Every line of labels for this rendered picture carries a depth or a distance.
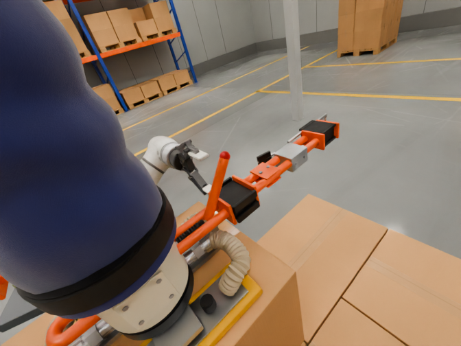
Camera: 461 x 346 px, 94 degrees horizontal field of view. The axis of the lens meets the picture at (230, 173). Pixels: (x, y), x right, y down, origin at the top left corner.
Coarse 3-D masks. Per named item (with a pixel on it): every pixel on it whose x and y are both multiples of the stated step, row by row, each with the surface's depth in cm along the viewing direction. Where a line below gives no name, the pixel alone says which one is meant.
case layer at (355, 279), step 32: (288, 224) 108; (320, 224) 104; (352, 224) 100; (288, 256) 95; (320, 256) 91; (352, 256) 88; (384, 256) 85; (416, 256) 82; (448, 256) 80; (320, 288) 81; (352, 288) 79; (384, 288) 76; (416, 288) 74; (448, 288) 72; (320, 320) 73; (352, 320) 71; (384, 320) 69; (416, 320) 67; (448, 320) 66
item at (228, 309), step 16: (208, 288) 47; (240, 288) 45; (256, 288) 45; (192, 304) 45; (208, 304) 41; (224, 304) 43; (240, 304) 43; (208, 320) 42; (224, 320) 41; (208, 336) 40
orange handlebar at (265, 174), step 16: (272, 160) 59; (288, 160) 57; (256, 176) 56; (272, 176) 54; (192, 224) 48; (208, 224) 46; (192, 240) 44; (64, 320) 37; (80, 320) 36; (96, 320) 36; (48, 336) 35; (64, 336) 34
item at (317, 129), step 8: (320, 120) 68; (312, 128) 65; (320, 128) 64; (328, 128) 63; (336, 128) 65; (312, 136) 63; (320, 136) 61; (328, 136) 64; (336, 136) 66; (304, 144) 68; (320, 144) 63
